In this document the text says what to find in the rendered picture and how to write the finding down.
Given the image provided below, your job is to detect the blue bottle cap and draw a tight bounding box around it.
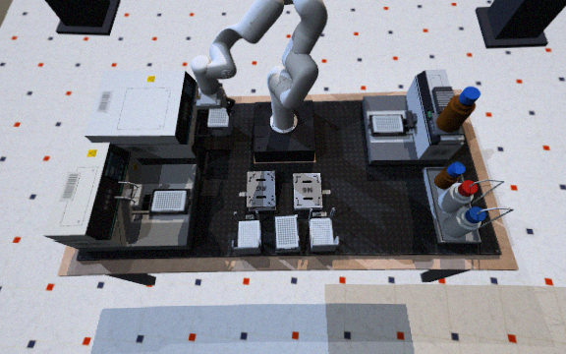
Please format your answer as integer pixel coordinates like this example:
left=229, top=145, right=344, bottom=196
left=447, top=161, right=465, bottom=177
left=466, top=206, right=485, bottom=223
left=460, top=87, right=481, bottom=104

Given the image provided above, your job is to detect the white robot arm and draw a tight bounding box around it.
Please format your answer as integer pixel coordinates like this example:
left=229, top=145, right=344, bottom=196
left=191, top=0, right=327, bottom=134

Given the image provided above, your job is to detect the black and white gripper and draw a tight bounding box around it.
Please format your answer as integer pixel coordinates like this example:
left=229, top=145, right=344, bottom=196
left=198, top=87, right=235, bottom=116

